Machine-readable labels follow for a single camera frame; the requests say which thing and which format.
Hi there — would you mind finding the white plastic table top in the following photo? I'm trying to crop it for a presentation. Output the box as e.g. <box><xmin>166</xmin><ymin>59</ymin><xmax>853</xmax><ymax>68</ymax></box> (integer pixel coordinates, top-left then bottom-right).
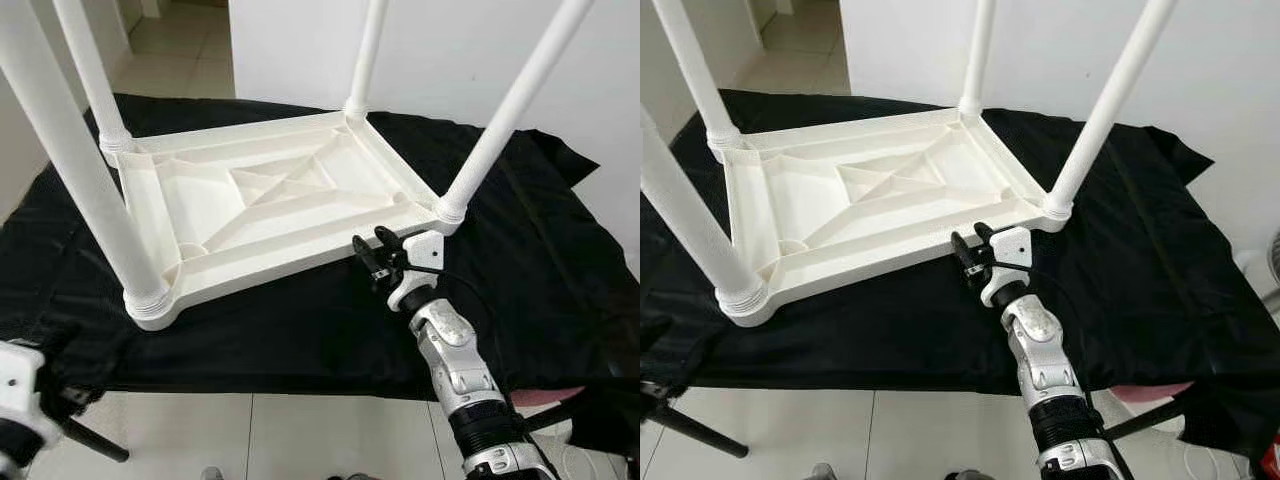
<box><xmin>100</xmin><ymin>108</ymin><xmax>466</xmax><ymax>331</ymax></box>
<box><xmin>705</xmin><ymin>105</ymin><xmax>1076</xmax><ymax>328</ymax></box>

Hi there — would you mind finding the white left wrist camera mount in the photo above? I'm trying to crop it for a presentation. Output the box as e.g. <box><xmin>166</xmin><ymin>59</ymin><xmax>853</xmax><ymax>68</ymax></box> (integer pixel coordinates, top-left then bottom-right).
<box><xmin>0</xmin><ymin>340</ymin><xmax>63</xmax><ymax>446</ymax></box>

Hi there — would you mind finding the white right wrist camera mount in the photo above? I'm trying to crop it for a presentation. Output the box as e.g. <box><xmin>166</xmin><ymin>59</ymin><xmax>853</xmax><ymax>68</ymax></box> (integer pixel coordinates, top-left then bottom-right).
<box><xmin>388</xmin><ymin>230</ymin><xmax>446</xmax><ymax>311</ymax></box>
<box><xmin>980</xmin><ymin>226</ymin><xmax>1033</xmax><ymax>306</ymax></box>

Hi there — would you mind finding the black metal stand leg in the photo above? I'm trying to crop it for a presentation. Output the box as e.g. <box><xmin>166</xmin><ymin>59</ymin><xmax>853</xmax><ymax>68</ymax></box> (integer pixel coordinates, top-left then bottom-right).
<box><xmin>60</xmin><ymin>415</ymin><xmax>131</xmax><ymax>463</ymax></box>
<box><xmin>655</xmin><ymin>400</ymin><xmax>751</xmax><ymax>459</ymax></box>
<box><xmin>1105</xmin><ymin>400</ymin><xmax>1191</xmax><ymax>441</ymax></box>
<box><xmin>520</xmin><ymin>395</ymin><xmax>601</xmax><ymax>433</ymax></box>

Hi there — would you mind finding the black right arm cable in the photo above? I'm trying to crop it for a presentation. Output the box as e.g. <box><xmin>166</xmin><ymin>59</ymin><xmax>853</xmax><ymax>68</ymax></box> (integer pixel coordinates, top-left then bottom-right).
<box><xmin>405</xmin><ymin>262</ymin><xmax>546</xmax><ymax>471</ymax></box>
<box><xmin>1000</xmin><ymin>260</ymin><xmax>1111</xmax><ymax>441</ymax></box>

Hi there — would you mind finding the pink stool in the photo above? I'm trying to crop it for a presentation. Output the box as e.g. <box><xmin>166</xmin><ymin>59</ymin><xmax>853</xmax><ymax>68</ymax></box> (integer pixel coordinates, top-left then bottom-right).
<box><xmin>510</xmin><ymin>385</ymin><xmax>586</xmax><ymax>406</ymax></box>
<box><xmin>1110</xmin><ymin>382</ymin><xmax>1196</xmax><ymax>403</ymax></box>

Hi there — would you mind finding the black cloth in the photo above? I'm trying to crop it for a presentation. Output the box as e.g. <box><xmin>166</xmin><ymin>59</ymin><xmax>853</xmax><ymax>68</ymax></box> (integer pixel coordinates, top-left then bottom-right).
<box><xmin>0</xmin><ymin>93</ymin><xmax>641</xmax><ymax>461</ymax></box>
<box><xmin>640</xmin><ymin>90</ymin><xmax>1280</xmax><ymax>461</ymax></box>

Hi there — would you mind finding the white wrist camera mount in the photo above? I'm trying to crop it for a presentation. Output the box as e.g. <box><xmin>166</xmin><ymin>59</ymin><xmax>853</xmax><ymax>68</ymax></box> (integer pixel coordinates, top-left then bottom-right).
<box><xmin>0</xmin><ymin>340</ymin><xmax>63</xmax><ymax>446</ymax></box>
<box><xmin>980</xmin><ymin>226</ymin><xmax>1033</xmax><ymax>306</ymax></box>
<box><xmin>388</xmin><ymin>230</ymin><xmax>446</xmax><ymax>311</ymax></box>

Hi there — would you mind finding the white standing fan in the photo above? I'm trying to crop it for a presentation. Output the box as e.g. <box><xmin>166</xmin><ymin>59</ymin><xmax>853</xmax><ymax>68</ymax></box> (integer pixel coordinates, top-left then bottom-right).
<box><xmin>1240</xmin><ymin>230</ymin><xmax>1280</xmax><ymax>311</ymax></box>

